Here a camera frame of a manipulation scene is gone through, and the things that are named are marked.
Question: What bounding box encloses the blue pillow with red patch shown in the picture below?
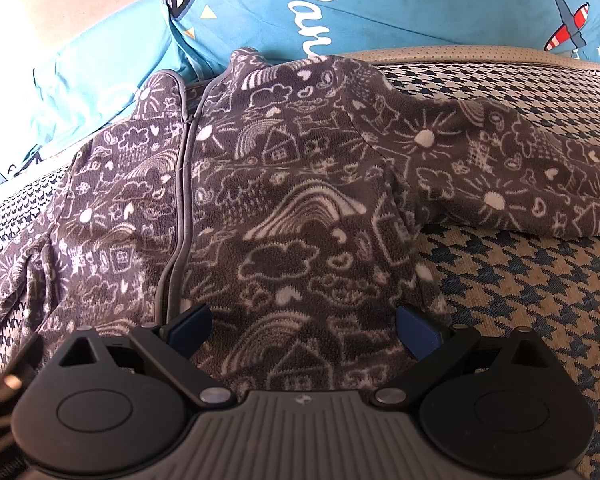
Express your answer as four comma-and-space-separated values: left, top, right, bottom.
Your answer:
161, 0, 600, 68

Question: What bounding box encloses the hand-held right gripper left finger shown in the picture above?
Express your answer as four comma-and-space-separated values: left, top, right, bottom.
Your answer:
42, 302, 238, 406

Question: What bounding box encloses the grey doodle print fleece jacket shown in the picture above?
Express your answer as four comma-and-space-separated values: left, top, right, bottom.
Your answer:
0, 47, 600, 396

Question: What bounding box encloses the blue pillow with white star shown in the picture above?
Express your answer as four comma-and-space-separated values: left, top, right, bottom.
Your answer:
0, 10, 191, 196

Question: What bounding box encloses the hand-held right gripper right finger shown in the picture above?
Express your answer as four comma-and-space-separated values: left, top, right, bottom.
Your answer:
372, 304, 561, 406

